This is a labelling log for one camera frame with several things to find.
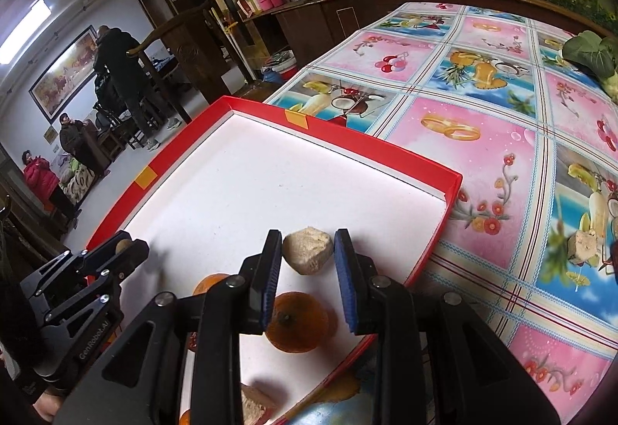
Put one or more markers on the green bok choy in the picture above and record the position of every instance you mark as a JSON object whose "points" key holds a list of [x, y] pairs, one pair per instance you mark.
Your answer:
{"points": [[591, 50]]}

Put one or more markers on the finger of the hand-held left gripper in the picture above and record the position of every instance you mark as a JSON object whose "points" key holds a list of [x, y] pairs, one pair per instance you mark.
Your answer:
{"points": [[133, 256], [72, 261]]}

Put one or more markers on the carved wooden chair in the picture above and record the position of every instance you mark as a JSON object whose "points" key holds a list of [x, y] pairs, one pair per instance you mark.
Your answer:
{"points": [[198, 53]]}

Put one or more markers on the printed blanket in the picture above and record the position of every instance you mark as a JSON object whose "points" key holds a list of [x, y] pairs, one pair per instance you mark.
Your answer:
{"points": [[77, 183]]}

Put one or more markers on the beige spongy chunk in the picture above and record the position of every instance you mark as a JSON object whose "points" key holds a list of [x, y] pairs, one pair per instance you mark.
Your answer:
{"points": [[256, 403], [307, 251], [583, 245]]}

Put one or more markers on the small orange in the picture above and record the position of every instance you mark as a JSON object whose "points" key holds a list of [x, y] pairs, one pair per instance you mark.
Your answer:
{"points": [[210, 284], [186, 418]]}

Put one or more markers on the large orange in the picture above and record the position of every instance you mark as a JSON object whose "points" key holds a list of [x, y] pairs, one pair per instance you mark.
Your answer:
{"points": [[302, 323]]}

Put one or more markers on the framed wall painting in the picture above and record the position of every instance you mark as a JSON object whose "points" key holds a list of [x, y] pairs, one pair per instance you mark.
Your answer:
{"points": [[60, 75]]}

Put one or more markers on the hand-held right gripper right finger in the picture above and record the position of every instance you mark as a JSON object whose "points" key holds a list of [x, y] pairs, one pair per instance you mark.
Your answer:
{"points": [[345, 285]]}

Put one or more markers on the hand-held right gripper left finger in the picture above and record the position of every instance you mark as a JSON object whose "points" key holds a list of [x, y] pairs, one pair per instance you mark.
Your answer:
{"points": [[270, 285]]}

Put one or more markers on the dark red jujube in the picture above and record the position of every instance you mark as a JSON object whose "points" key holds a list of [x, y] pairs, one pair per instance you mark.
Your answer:
{"points": [[192, 341]]}

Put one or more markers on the ceiling light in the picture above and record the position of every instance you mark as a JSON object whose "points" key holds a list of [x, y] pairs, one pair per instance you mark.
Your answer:
{"points": [[26, 31]]}

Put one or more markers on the red bucket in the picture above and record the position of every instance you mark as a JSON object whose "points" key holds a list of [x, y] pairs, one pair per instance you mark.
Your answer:
{"points": [[282, 65]]}

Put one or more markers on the person's left hand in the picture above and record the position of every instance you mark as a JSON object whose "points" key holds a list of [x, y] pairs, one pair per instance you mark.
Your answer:
{"points": [[47, 408]]}

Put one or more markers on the red cardboard box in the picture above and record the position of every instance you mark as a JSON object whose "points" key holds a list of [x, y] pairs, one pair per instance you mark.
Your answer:
{"points": [[241, 174]]}

